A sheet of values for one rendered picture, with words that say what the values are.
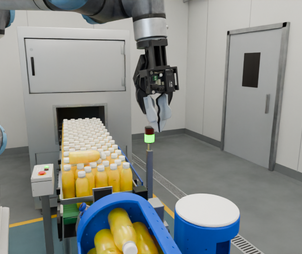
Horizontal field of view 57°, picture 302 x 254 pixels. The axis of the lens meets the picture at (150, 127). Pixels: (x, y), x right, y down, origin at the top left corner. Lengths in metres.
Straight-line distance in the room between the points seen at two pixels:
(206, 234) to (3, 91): 4.79
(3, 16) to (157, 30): 0.48
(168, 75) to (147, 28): 0.11
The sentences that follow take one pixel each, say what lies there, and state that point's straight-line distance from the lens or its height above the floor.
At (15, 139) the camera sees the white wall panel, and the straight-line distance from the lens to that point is 5.68.
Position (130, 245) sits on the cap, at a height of 1.17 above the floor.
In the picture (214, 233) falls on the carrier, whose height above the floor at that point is 1.00.
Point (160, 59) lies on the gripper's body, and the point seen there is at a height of 1.67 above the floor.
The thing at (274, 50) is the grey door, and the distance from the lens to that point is 4.64.
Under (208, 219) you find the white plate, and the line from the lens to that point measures 1.23.
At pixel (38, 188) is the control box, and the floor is 1.04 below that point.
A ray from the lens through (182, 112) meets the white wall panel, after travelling 6.59.
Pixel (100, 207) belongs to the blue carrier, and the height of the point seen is 1.22.
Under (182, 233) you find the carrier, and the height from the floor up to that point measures 0.96.
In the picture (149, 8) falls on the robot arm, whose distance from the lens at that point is 0.64.
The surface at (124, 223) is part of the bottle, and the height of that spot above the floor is 1.19.
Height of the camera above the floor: 1.66
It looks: 13 degrees down
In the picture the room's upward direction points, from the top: straight up
